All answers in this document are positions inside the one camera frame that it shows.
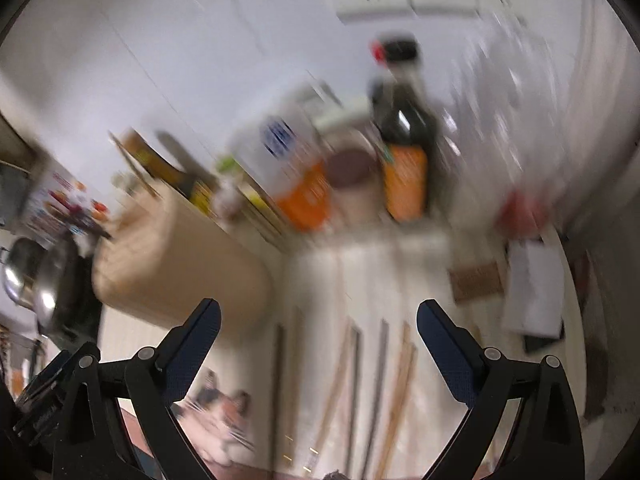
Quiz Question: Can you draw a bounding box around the bamboo chopstick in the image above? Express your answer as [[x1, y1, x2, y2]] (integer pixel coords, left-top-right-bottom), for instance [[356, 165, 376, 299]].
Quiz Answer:
[[374, 342, 416, 479], [374, 322, 411, 480]]

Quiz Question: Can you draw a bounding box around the black chopstick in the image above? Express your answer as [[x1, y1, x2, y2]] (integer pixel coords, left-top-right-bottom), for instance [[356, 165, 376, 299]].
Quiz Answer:
[[269, 324, 286, 479], [360, 320, 390, 479]]

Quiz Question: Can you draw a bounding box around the dark brown chopstick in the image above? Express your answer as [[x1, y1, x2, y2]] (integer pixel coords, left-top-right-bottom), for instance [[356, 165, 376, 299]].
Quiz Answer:
[[345, 326, 361, 476]]

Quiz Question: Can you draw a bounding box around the tan wooden chopstick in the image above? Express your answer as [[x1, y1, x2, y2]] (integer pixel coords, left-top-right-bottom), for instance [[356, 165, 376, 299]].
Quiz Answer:
[[303, 316, 354, 479]]

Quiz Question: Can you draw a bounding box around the black smartphone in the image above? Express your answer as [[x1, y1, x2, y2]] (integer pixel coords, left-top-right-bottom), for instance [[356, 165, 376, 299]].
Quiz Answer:
[[522, 324, 565, 356]]

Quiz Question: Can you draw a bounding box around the white paper sheet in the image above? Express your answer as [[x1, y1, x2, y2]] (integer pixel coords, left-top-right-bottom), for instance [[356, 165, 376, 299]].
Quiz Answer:
[[501, 240, 565, 339]]

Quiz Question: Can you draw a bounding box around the beige utensil holder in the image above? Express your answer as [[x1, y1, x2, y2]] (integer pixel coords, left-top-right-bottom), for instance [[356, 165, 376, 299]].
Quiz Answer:
[[92, 181, 272, 339]]

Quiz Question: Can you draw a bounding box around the steel wok with lid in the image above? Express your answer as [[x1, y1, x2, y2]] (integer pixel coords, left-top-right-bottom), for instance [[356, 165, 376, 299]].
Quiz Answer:
[[34, 232, 103, 352]]

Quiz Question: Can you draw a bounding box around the dark sauce bottle brown cap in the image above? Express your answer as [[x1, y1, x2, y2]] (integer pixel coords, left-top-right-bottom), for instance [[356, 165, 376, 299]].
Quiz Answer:
[[119, 130, 213, 217]]

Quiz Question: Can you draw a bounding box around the yellow seasoning box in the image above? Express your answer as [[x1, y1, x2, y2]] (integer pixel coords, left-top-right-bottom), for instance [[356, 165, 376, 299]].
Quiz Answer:
[[236, 181, 290, 248]]

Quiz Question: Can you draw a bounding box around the clear plastic organizer tray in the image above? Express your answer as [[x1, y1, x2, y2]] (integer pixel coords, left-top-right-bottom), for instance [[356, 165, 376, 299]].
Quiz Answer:
[[238, 179, 446, 252]]

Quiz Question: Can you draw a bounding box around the brown lid jar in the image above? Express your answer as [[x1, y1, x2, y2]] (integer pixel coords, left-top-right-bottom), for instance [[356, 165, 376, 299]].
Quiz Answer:
[[324, 146, 382, 226]]

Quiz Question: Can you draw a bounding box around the orange white seasoning bag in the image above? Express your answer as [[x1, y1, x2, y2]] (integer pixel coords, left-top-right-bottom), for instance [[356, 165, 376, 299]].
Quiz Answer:
[[231, 102, 330, 232]]

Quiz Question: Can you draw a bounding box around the soy sauce bottle orange label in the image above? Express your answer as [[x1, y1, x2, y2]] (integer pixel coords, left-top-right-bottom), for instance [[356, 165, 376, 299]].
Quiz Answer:
[[370, 34, 438, 222]]

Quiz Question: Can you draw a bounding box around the clear plastic bag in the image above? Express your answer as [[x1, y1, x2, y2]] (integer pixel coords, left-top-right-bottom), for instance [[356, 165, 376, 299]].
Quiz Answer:
[[438, 14, 567, 232]]

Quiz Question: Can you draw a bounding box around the colourful wall sticker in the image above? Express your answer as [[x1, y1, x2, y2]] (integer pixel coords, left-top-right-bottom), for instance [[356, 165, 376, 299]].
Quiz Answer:
[[22, 160, 111, 244]]

